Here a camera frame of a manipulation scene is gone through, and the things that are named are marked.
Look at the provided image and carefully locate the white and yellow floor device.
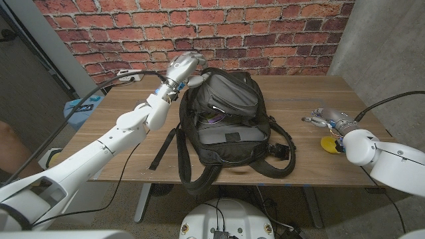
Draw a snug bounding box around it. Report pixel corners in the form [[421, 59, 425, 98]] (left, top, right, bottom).
[[38, 148, 64, 169]]

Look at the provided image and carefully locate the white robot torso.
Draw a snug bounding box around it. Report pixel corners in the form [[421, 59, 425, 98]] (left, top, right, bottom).
[[178, 197, 276, 239]]

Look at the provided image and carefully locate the black smartphone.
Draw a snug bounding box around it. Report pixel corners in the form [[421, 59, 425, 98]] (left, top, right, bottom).
[[71, 104, 94, 114]]

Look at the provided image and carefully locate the black backpack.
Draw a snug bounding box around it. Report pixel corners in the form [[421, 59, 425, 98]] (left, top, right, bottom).
[[148, 67, 298, 197]]

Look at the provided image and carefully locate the printed brick wall backdrop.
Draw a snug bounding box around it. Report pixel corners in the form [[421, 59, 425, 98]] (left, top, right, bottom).
[[33, 0, 355, 90]]

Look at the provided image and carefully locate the purple shiny disc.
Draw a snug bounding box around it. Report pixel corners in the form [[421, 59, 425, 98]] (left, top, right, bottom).
[[199, 112, 227, 125]]

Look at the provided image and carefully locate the black round fan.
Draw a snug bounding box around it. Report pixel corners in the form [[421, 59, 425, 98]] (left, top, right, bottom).
[[149, 183, 175, 198]]

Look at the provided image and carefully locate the person's bare leg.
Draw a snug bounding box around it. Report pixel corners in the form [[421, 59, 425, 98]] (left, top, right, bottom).
[[0, 119, 43, 177]]

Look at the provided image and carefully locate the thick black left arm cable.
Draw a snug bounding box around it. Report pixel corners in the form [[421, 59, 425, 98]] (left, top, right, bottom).
[[0, 70, 169, 187]]

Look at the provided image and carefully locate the blue round stool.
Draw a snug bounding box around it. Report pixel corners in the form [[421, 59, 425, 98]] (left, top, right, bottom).
[[63, 95, 104, 131]]

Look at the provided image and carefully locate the yellow ball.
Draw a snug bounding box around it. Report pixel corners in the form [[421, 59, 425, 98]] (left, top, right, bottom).
[[320, 135, 342, 155]]

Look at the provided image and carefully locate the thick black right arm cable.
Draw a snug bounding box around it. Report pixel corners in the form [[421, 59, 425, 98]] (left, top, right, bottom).
[[354, 90, 425, 122]]

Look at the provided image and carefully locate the black door handle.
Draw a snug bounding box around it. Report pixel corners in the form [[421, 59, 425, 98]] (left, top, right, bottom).
[[0, 29, 17, 42]]

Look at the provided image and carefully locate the white power strip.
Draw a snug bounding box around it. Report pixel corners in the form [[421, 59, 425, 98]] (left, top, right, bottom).
[[116, 68, 143, 82]]

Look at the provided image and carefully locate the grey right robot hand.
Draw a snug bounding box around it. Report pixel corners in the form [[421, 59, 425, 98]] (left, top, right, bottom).
[[301, 107, 361, 136]]

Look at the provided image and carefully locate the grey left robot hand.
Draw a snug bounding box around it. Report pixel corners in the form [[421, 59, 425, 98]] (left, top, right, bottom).
[[165, 50, 211, 89]]

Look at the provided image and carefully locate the grey table leg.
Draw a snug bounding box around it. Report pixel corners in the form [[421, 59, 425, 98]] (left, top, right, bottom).
[[302, 186, 323, 229], [133, 183, 153, 223]]

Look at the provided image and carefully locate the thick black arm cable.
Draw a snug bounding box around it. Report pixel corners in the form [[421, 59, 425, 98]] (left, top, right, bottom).
[[354, 90, 425, 122], [0, 70, 169, 187]]

